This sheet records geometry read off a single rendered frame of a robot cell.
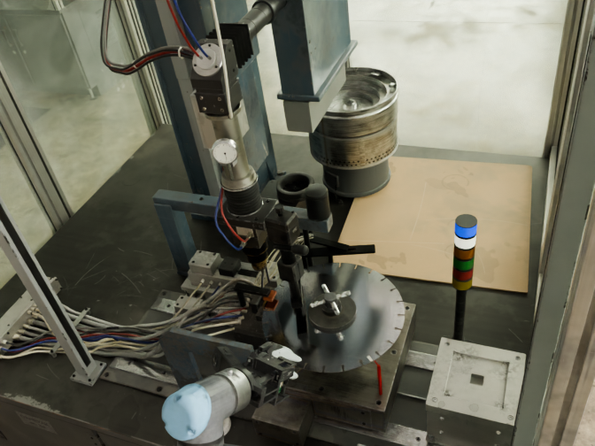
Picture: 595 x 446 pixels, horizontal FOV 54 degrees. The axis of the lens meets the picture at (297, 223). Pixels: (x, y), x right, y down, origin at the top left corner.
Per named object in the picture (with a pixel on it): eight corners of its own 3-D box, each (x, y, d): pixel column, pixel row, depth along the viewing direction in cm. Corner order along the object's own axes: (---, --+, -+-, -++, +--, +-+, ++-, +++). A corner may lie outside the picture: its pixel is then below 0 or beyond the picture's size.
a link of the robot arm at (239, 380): (199, 406, 103) (208, 363, 101) (216, 397, 106) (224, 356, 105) (234, 425, 99) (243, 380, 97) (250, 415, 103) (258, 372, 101)
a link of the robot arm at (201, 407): (157, 441, 93) (157, 388, 92) (202, 417, 102) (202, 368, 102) (196, 453, 89) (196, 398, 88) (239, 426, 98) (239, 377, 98)
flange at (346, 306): (345, 336, 131) (344, 328, 129) (300, 324, 135) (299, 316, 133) (363, 301, 138) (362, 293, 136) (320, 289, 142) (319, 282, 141)
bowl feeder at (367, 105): (409, 159, 214) (408, 67, 191) (389, 212, 193) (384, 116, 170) (328, 152, 225) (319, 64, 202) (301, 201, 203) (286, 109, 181)
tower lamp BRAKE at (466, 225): (477, 226, 126) (478, 215, 124) (475, 240, 123) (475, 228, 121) (456, 223, 128) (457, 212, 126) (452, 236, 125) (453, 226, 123)
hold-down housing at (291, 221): (308, 273, 129) (297, 202, 117) (297, 287, 127) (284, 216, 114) (287, 267, 132) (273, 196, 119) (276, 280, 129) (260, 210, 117)
